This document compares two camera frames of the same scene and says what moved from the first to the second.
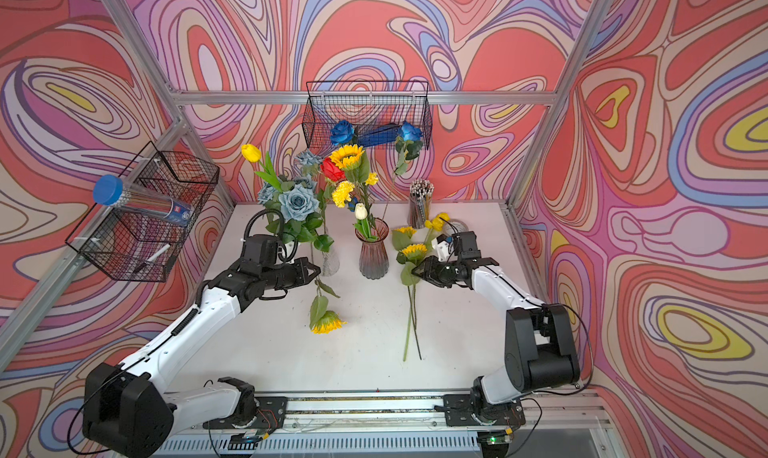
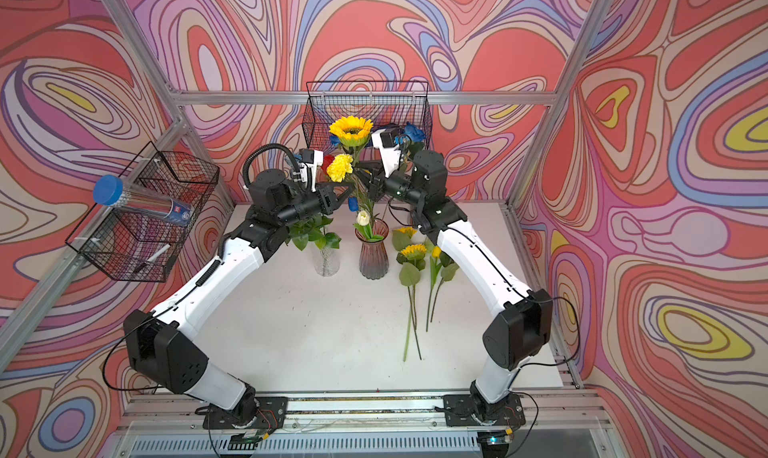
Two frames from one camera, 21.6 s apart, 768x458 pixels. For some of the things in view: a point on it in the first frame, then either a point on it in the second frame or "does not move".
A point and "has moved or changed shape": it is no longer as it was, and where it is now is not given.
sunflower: [351, 158] → [352, 130]
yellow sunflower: [321, 321] has moved or changed shape
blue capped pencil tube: [112, 190] does not move
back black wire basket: [376, 110] does not move
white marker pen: [151, 258] does not move
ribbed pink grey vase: [373, 257] does not move
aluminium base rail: [410, 426] does not move
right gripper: [428, 274] → [374, 179]
